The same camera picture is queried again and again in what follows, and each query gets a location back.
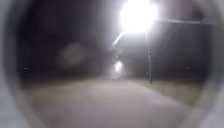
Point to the grass verge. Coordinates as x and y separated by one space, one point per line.
173 88

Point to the grey asphalt path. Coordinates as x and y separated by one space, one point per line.
106 103

